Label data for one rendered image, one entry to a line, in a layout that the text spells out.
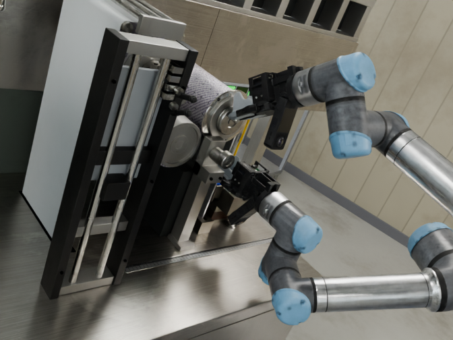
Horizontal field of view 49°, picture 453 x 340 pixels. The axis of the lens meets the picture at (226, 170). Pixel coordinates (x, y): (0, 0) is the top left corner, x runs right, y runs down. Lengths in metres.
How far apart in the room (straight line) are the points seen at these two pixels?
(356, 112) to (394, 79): 3.14
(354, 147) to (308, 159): 3.46
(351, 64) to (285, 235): 0.42
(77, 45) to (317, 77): 0.49
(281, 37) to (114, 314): 1.07
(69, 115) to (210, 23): 0.58
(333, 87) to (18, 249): 0.74
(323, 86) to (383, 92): 3.14
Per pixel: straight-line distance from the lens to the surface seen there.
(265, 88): 1.08
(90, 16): 1.06
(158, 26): 0.97
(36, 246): 1.20
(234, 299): 1.23
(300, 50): 1.84
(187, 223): 1.29
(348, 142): 0.96
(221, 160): 1.17
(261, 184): 1.21
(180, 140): 1.17
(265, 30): 1.68
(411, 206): 4.18
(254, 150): 2.22
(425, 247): 1.29
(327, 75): 0.99
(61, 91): 1.16
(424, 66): 4.05
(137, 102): 0.92
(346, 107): 0.96
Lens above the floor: 1.64
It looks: 24 degrees down
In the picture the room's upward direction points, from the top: 22 degrees clockwise
